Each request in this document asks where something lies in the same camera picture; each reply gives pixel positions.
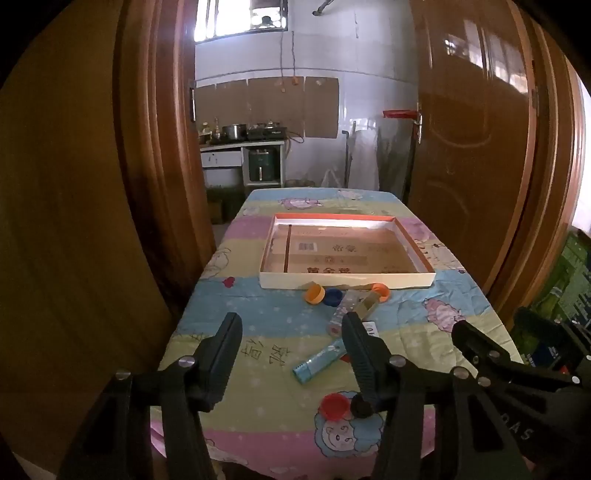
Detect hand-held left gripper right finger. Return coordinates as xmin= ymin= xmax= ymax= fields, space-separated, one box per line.
xmin=341 ymin=311 xmax=525 ymax=480

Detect green cartons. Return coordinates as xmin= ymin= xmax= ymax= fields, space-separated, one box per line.
xmin=531 ymin=231 xmax=591 ymax=324

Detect flattened cardboard wall sheet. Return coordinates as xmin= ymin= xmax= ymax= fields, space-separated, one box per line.
xmin=194 ymin=76 xmax=340 ymax=139

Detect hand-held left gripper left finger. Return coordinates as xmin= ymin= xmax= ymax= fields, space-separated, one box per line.
xmin=58 ymin=312 xmax=244 ymax=480

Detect green air fryer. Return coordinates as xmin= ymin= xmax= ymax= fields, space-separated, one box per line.
xmin=248 ymin=148 xmax=280 ymax=182

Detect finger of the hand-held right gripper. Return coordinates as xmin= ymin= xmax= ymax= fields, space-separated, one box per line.
xmin=513 ymin=308 xmax=591 ymax=365
xmin=451 ymin=320 xmax=512 ymax=370

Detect window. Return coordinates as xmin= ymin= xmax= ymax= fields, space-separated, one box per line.
xmin=194 ymin=0 xmax=289 ymax=44

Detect printed cartoon sheep blanket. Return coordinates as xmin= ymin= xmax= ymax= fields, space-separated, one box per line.
xmin=150 ymin=187 xmax=525 ymax=478

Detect white leaning boards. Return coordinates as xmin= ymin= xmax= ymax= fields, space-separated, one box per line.
xmin=351 ymin=120 xmax=411 ymax=195

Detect red bottle cap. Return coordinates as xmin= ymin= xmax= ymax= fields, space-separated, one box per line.
xmin=321 ymin=393 xmax=352 ymax=421

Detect white kitchen counter cabinet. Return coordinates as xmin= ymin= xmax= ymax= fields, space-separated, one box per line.
xmin=199 ymin=138 xmax=286 ymax=188

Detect teal tube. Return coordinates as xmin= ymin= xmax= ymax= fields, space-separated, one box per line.
xmin=292 ymin=342 xmax=347 ymax=385

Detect brown wooden door frame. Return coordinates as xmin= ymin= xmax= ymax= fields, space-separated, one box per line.
xmin=113 ymin=0 xmax=218 ymax=319

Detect brown wooden door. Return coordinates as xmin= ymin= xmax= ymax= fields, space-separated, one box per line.
xmin=409 ymin=0 xmax=539 ymax=296

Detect metal pole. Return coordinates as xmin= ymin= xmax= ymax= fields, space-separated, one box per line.
xmin=342 ymin=130 xmax=352 ymax=188

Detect shallow cardboard tray orange rim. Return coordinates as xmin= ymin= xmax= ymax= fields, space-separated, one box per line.
xmin=259 ymin=213 xmax=435 ymax=291

